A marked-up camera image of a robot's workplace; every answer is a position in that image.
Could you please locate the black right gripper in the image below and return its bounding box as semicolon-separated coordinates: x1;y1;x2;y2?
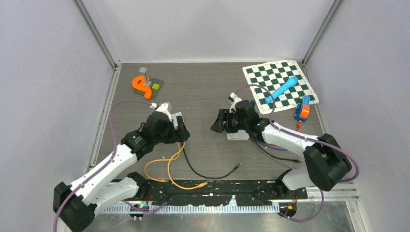
210;109;249;134

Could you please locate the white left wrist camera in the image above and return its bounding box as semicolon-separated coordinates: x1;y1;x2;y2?
155;102;172;120

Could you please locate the green white chessboard mat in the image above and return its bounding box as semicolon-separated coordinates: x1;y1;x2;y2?
242;60;319;115

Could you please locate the orange S-shaped toy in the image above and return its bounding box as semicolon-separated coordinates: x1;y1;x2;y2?
132;75;152;100

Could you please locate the blue ethernet cable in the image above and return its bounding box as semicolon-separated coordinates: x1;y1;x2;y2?
249;98;289;152

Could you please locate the small grey lego tile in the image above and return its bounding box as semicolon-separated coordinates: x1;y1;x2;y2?
139;67;147;73

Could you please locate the aluminium frame rail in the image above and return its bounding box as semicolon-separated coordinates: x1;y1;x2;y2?
67;179;360;204

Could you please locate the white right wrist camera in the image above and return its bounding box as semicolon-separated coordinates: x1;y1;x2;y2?
228;92;242;113

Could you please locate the black cable at left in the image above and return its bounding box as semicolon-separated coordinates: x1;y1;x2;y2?
181;141;242;180

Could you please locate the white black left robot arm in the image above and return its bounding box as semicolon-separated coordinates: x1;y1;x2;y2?
52;110;190;232

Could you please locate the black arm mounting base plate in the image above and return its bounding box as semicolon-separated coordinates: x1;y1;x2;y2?
127;179;308;206

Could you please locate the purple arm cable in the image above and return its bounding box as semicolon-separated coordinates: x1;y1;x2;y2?
52;99;169;232
235;84;360;223

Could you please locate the grey lego baseplate with bricks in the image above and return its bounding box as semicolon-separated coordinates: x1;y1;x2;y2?
132;75;164;100

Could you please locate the black ethernet cable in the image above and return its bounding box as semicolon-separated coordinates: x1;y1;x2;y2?
253;141;302;163

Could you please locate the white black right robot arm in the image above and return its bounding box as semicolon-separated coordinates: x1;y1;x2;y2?
210;100;352;199

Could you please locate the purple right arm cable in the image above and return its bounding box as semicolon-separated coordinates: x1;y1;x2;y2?
235;84;360;223

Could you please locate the white network switch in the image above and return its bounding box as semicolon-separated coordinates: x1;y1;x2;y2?
227;130;249;141

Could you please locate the light blue toy microphone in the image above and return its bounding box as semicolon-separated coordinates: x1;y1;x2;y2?
265;76;298;104

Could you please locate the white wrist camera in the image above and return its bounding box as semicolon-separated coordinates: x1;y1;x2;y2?
228;92;242;113
155;102;172;120

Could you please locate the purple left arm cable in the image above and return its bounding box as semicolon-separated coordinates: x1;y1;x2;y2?
52;99;169;232

